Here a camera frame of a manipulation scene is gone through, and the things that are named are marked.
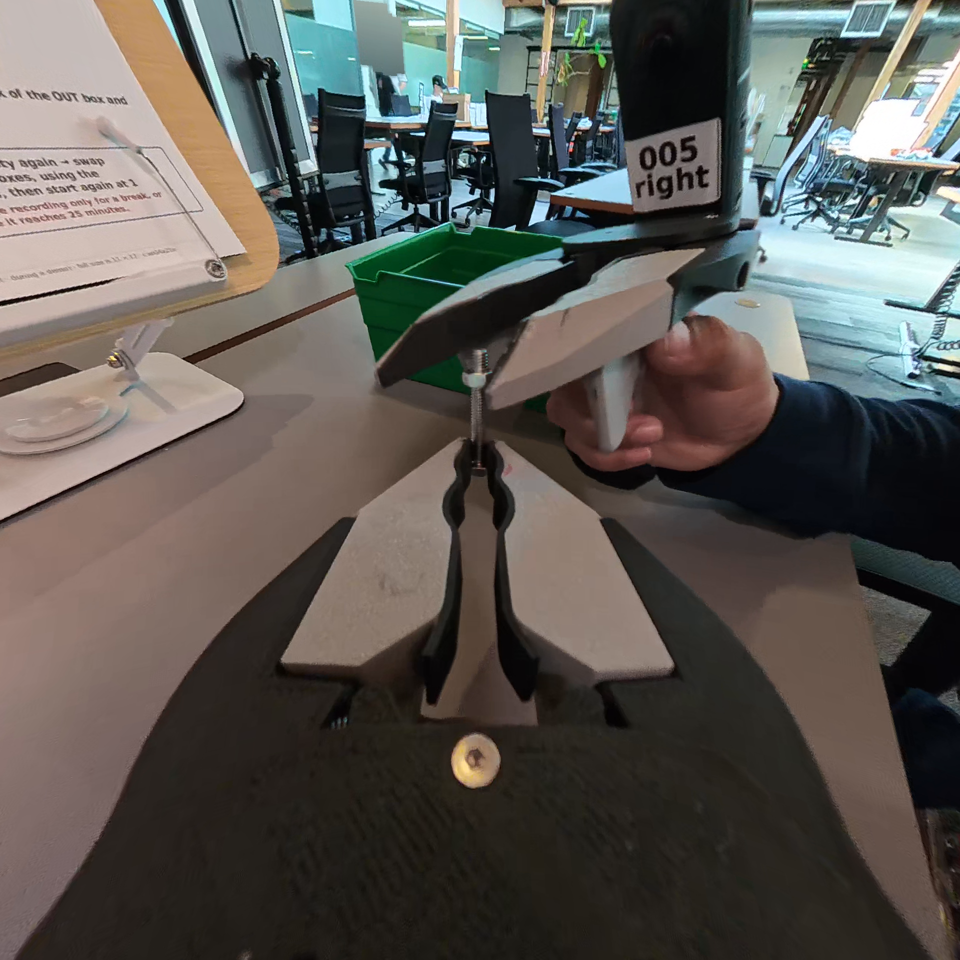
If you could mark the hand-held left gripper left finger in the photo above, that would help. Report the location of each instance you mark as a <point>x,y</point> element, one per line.
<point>375,592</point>

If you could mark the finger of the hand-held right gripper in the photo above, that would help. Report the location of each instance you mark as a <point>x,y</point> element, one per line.
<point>600,330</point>
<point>480,315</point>

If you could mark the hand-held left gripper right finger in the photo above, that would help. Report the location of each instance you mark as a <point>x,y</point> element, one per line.
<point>577,600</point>

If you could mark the silver hex nut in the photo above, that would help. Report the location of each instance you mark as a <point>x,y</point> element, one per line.
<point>475,380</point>

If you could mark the green plastic bin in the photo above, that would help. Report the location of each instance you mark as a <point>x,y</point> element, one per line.
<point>382,307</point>

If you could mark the silver hex bolt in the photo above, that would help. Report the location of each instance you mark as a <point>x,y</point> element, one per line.
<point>477,420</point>

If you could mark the person's right forearm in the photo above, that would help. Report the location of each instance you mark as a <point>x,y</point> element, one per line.
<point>862,457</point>

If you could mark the person's right hand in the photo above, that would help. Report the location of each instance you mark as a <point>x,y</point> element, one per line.
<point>705,405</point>

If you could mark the hanging green plant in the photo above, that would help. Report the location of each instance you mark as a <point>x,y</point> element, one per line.
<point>581,34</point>

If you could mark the wood edged office desk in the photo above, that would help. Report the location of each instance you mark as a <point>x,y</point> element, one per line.
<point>592,191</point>

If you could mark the group of black office chairs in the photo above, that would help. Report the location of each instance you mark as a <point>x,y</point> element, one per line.
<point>510,150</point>

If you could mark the grey mesh office chair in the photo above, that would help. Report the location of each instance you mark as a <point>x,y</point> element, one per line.
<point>900,577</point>

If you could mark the grey panel on black stand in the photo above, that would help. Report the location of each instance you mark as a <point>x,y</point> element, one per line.
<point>247,37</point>

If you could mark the printed instruction sheet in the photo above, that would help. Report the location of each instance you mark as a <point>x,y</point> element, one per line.
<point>75,150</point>

